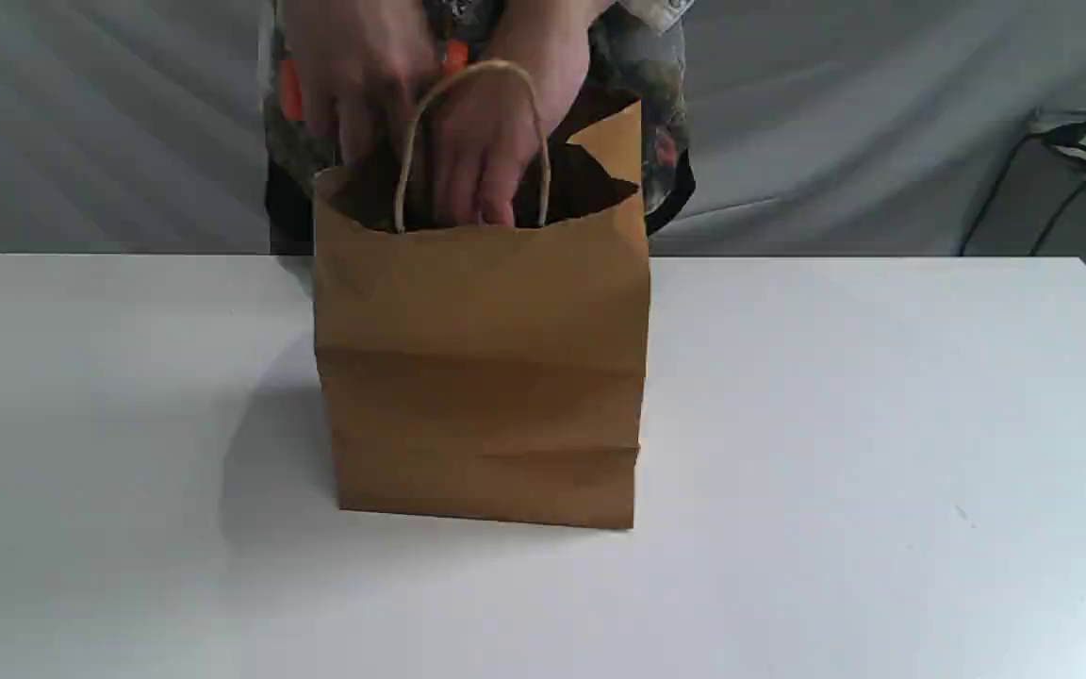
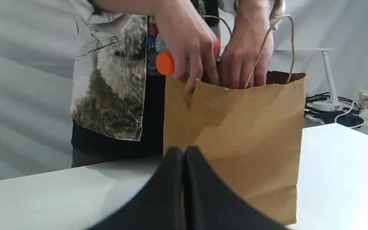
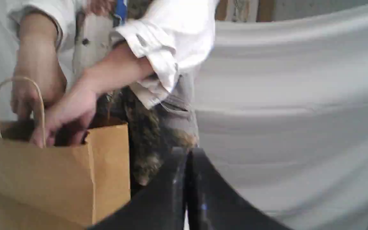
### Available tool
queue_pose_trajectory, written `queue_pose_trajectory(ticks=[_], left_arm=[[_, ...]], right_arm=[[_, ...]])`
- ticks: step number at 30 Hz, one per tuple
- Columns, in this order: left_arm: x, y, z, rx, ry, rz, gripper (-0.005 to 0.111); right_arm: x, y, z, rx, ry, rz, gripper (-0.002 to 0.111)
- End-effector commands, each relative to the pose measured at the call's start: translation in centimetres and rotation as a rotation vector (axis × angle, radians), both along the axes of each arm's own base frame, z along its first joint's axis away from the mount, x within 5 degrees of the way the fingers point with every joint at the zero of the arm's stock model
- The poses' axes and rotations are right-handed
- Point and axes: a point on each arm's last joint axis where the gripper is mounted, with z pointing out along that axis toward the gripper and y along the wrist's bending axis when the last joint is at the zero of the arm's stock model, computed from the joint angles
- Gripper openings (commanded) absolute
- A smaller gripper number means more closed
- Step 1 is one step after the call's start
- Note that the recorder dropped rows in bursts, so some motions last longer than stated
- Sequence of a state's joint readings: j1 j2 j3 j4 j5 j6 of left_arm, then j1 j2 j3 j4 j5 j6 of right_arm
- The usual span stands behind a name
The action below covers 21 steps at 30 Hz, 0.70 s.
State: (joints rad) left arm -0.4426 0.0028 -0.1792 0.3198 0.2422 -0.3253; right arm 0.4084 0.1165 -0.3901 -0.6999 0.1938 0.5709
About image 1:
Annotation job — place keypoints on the person's right hand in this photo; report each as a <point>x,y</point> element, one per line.
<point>362,66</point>

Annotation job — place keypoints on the person's left hand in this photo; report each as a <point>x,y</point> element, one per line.
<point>484,131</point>

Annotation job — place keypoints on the brown paper bag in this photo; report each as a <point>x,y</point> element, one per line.
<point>490,372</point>

